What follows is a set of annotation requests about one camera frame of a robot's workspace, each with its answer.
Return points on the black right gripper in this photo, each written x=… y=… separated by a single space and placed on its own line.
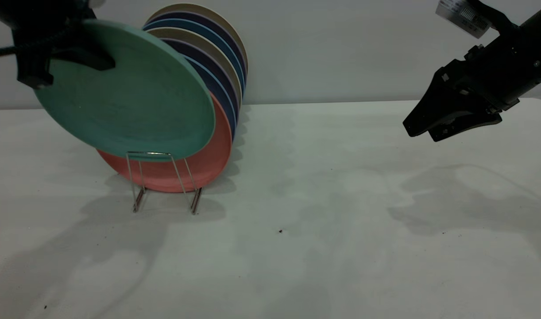
x=496 y=71

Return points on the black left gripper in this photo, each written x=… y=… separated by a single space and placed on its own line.
x=36 y=48

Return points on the green round plate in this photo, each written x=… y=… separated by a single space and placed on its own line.
x=142 y=102

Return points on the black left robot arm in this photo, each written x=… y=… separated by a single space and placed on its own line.
x=27 y=11

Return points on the beige round plate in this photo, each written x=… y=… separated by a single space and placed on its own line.
x=195 y=35
x=202 y=9

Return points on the teal blue round plate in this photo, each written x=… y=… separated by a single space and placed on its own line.
x=199 y=26

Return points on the dark purple plate lilac rim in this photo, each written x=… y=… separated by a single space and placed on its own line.
x=208 y=55

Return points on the dark navy round plate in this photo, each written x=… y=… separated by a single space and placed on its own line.
x=210 y=23

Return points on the navy plate light-blue rim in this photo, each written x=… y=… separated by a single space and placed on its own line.
x=219 y=95

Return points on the pink round plate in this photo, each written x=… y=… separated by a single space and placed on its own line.
x=208 y=159

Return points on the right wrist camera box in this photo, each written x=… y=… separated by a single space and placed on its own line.
x=463 y=15

